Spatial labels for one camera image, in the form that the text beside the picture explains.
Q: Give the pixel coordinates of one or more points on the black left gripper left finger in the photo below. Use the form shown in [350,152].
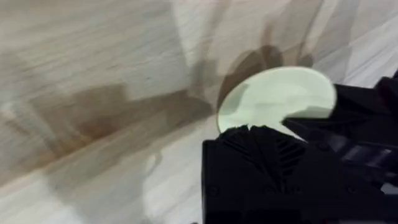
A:
[248,161]

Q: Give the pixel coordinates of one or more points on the pale green round plate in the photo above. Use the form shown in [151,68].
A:
[273,96]

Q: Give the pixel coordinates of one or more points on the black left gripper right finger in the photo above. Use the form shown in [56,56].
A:
[360,118]

